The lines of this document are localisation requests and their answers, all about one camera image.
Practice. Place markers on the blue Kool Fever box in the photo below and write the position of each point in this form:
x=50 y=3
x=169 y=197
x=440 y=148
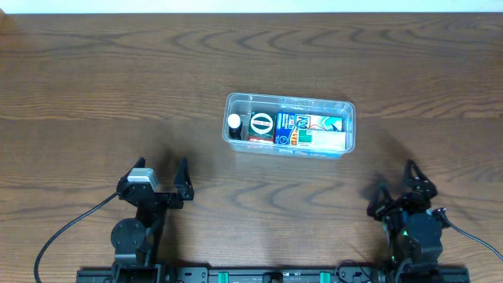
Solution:
x=288 y=125

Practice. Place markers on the dark syrup bottle white cap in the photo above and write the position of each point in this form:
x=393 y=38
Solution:
x=234 y=126

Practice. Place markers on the green Zam-Buk box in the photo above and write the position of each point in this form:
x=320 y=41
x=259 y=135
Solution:
x=261 y=124

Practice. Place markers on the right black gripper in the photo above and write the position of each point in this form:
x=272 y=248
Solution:
x=402 y=204

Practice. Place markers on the clear plastic container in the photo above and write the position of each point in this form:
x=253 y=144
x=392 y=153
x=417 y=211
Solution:
x=244 y=104

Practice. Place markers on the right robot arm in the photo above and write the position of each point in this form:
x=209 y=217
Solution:
x=413 y=234

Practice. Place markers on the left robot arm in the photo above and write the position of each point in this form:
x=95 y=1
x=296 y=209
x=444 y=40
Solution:
x=136 y=240

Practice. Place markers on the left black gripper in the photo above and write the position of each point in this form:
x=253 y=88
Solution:
x=162 y=197

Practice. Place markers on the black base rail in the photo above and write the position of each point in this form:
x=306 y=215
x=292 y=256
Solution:
x=271 y=275

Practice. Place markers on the white green medicine box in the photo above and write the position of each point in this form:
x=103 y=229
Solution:
x=321 y=139

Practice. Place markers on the red Panadol ActiFast box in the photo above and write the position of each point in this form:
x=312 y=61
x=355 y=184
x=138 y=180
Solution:
x=261 y=140

